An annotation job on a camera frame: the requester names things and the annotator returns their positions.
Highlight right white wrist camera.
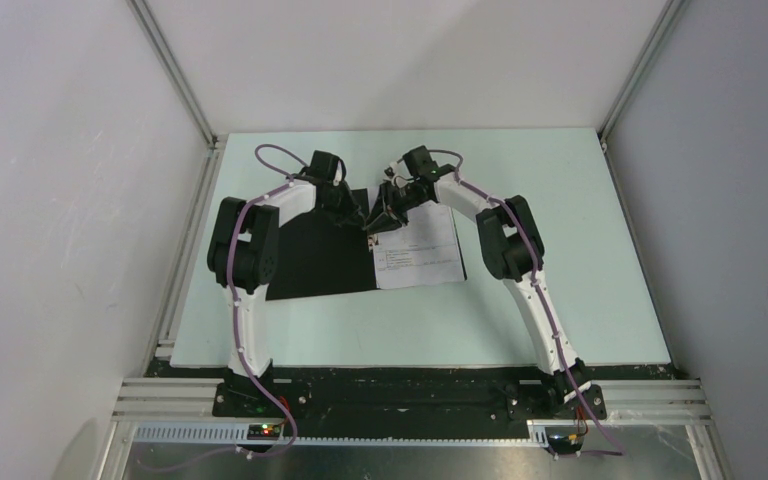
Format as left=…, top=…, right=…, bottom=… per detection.
left=384, top=160, right=409, bottom=189

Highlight printed paper sheets stack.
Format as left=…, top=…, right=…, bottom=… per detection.
left=370, top=202, right=466, bottom=290

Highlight left small controller board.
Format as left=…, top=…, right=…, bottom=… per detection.
left=246, top=423, right=283, bottom=441

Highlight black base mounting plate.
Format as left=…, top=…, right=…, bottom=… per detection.
left=145, top=360, right=679, bottom=439

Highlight small controller board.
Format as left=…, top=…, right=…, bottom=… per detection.
left=246, top=423, right=283, bottom=441
left=546, top=433, right=586, bottom=457

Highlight aluminium frame rails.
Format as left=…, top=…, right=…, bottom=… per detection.
left=90, top=377, right=734, bottom=479

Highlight white slotted cable duct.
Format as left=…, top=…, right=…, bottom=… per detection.
left=134, top=422, right=549, bottom=448

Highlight aluminium corner post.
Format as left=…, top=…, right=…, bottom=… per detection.
left=126, top=0, right=217, bottom=148
left=598, top=0, right=690, bottom=145

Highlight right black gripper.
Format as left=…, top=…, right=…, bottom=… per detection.
left=362, top=180, right=429, bottom=236

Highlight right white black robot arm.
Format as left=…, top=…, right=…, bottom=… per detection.
left=366, top=146, right=606, bottom=423

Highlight right small controller board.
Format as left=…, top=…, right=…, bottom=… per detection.
left=546, top=433, right=586, bottom=457

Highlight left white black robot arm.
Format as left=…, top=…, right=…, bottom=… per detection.
left=207, top=150, right=375, bottom=416

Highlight left aluminium corner post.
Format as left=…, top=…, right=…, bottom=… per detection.
left=126, top=0, right=217, bottom=148

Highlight right aluminium corner post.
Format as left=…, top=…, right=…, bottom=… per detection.
left=598, top=0, right=690, bottom=145

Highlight red black folder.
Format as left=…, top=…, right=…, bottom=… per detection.
left=264, top=188, right=469, bottom=303

